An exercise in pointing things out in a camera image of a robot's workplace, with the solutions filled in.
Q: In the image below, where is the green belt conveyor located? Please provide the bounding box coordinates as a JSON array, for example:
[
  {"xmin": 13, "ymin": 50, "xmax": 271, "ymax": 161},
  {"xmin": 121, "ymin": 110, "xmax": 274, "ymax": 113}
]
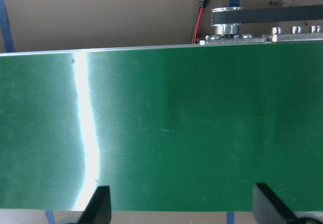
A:
[{"xmin": 0, "ymin": 4, "xmax": 323, "ymax": 212}]

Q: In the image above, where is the red cable with black plug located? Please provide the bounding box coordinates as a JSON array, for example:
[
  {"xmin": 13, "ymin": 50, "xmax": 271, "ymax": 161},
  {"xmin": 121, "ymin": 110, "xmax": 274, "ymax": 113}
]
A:
[{"xmin": 191, "ymin": 0, "xmax": 218, "ymax": 44}]

